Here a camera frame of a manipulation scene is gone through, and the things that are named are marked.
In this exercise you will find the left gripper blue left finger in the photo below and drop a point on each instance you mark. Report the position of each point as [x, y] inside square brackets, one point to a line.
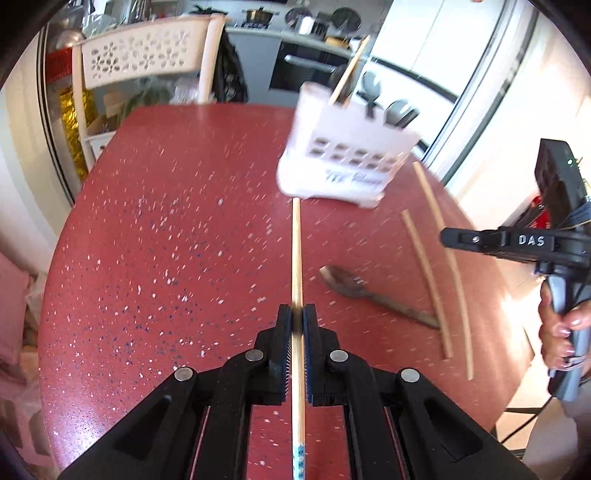
[256, 377]

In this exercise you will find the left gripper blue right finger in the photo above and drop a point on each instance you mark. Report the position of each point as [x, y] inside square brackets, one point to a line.
[335, 377]

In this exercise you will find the patterned wooden chopstick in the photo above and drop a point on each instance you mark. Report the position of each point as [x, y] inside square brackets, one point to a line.
[297, 375]

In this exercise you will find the dark plastic spoon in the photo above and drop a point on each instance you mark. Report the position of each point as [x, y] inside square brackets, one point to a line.
[400, 114]
[371, 92]
[352, 286]

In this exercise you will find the person's right hand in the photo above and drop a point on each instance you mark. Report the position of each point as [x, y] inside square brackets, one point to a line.
[555, 329]

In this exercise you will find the white plastic utensil holder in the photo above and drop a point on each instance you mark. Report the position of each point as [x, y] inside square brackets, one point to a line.
[336, 152]

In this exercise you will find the white refrigerator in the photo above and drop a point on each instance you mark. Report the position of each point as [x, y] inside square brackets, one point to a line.
[426, 53]

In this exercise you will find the pink plastic stool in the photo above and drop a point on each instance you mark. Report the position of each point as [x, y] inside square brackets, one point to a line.
[14, 385]

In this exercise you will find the black plastic bag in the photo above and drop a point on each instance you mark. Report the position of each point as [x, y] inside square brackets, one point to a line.
[228, 85]

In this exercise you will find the built-in black oven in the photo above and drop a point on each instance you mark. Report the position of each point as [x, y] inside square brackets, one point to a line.
[297, 64]

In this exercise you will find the white perforated storage cart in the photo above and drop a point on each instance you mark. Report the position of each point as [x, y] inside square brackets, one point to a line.
[175, 45]

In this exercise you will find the cooking pot on stove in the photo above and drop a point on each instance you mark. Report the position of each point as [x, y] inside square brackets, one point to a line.
[258, 18]

